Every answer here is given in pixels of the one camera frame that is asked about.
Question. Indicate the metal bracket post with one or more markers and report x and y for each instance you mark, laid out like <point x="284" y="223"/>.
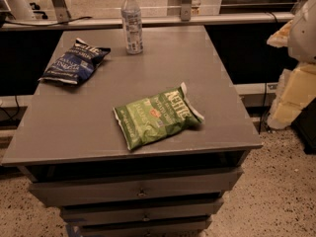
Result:
<point x="186" y="9"/>
<point x="61" y="11"/>

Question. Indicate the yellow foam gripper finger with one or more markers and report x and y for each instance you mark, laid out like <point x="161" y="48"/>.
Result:
<point x="280" y="37"/>

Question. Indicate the metal bracket post left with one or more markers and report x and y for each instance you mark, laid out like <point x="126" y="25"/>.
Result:
<point x="61" y="11"/>

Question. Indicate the middle grey drawer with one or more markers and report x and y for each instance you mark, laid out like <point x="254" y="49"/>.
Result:
<point x="142" y="211"/>

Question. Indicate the top grey drawer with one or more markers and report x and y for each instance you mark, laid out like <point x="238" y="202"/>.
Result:
<point x="159" y="185"/>

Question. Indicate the grey metal rail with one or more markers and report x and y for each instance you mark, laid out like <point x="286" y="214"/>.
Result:
<point x="148" y="22"/>

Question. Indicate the green Kettle chip bag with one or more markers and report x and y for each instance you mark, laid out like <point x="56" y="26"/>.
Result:
<point x="157" y="117"/>

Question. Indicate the grey drawer cabinet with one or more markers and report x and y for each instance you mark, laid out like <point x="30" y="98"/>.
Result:
<point x="147" y="147"/>

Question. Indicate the metal bracket post centre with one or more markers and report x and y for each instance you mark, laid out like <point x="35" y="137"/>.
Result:
<point x="186" y="9"/>

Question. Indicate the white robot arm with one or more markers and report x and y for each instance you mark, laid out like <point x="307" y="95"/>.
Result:
<point x="299" y="34"/>

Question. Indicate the blue chip bag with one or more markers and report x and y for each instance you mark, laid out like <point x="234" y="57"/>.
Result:
<point x="77" y="64"/>

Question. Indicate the grey drawer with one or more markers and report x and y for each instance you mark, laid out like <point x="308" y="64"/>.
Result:
<point x="159" y="185"/>
<point x="146" y="229"/>
<point x="142" y="211"/>

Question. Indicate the clear blue-label plastic bottle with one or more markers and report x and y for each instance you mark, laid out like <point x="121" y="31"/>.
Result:
<point x="132" y="26"/>

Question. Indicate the bottom grey drawer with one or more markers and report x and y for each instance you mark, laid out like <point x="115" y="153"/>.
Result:
<point x="146" y="229"/>

